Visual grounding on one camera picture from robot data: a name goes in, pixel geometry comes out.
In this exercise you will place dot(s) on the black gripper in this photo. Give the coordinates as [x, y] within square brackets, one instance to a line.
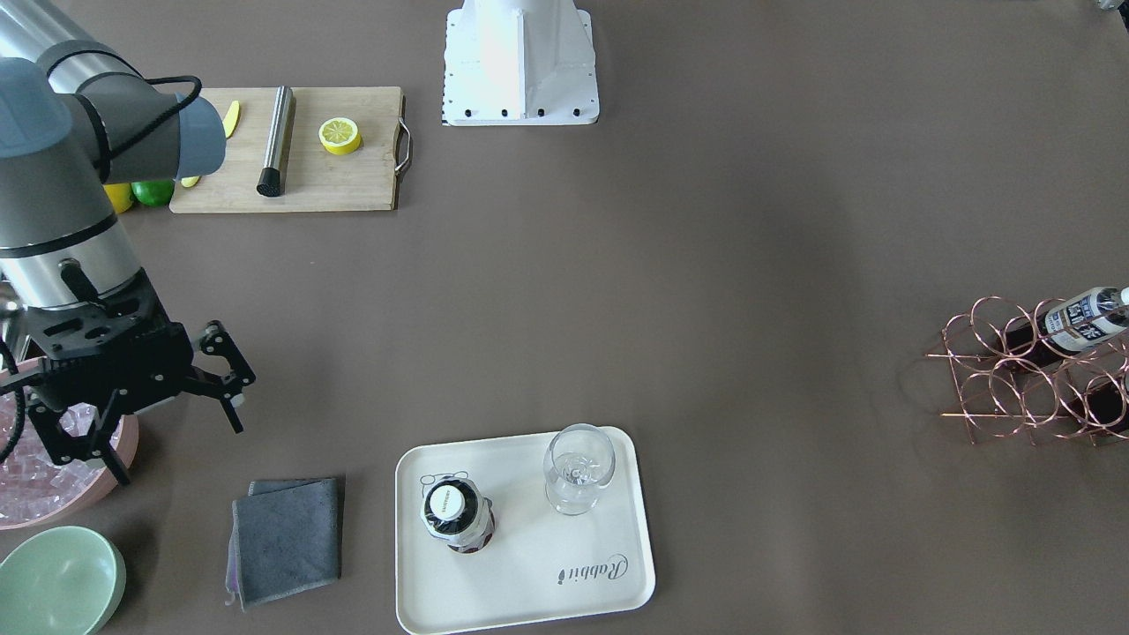
[205, 351]

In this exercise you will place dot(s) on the cream rabbit tray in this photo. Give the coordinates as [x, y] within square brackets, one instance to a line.
[540, 565]

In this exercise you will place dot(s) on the lemon two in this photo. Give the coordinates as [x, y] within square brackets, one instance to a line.
[120, 196]

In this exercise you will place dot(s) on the green bowl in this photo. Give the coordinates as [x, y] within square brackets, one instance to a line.
[65, 580]

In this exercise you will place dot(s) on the copper wire bottle basket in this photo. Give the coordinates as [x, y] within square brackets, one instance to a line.
[998, 395]

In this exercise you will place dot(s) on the half lemon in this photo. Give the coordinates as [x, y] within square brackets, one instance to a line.
[340, 135]

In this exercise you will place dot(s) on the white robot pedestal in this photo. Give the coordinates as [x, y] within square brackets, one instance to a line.
[519, 63]

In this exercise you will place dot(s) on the green lime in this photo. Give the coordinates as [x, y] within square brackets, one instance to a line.
[153, 192]

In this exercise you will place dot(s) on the tea bottle back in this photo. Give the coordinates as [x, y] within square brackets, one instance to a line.
[1104, 409]

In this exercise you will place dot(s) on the steel muddler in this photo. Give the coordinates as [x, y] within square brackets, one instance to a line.
[272, 176]

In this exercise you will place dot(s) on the pink bowl of ice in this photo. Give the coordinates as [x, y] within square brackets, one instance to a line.
[34, 490]

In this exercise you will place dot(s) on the wooden cutting board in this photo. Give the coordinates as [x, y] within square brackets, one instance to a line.
[315, 180]

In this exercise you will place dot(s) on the clear wine glass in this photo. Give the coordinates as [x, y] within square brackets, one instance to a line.
[578, 465]

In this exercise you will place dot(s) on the tea bottle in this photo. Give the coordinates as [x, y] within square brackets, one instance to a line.
[1069, 328]
[1104, 409]
[458, 515]

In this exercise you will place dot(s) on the grey folded cloth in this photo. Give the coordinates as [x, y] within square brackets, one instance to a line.
[285, 539]

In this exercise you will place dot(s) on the yellow plastic knife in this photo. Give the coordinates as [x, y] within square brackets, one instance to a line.
[231, 119]

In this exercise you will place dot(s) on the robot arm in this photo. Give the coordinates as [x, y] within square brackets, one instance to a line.
[78, 117]

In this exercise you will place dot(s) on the tea bottle front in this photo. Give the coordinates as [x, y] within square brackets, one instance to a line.
[1069, 328]

